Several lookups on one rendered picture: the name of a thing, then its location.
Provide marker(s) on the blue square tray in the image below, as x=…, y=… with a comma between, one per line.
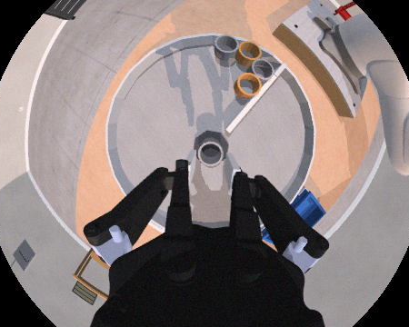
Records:
x=308, y=210

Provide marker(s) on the bronze bushing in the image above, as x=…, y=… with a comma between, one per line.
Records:
x=249, y=47
x=251, y=78

